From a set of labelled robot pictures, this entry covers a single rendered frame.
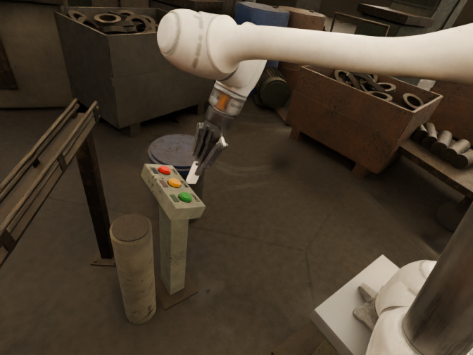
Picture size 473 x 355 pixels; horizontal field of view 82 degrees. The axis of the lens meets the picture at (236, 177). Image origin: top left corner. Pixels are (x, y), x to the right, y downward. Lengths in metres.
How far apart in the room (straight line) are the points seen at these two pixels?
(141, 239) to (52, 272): 0.71
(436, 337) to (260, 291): 0.91
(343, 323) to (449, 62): 0.73
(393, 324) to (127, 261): 0.71
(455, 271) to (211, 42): 0.53
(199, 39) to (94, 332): 1.12
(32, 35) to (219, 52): 2.15
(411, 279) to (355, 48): 0.56
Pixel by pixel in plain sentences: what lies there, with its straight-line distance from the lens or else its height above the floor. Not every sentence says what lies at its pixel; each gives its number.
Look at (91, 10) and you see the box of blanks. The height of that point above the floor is 0.72.
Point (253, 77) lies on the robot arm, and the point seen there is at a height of 0.98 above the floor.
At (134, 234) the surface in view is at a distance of 0.88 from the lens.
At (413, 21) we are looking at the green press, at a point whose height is 0.96.
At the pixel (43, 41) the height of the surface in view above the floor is 0.54.
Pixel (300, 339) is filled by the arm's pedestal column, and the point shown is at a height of 0.02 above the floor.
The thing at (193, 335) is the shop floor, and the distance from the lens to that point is 1.28.
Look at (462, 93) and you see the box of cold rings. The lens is 3.63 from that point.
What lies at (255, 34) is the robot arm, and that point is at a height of 1.10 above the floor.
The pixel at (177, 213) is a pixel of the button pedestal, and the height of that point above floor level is 0.60.
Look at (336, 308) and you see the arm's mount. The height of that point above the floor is 0.40.
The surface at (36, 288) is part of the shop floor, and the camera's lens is 1.49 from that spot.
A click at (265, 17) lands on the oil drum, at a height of 0.82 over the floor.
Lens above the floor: 1.19
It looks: 37 degrees down
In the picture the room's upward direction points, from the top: 11 degrees clockwise
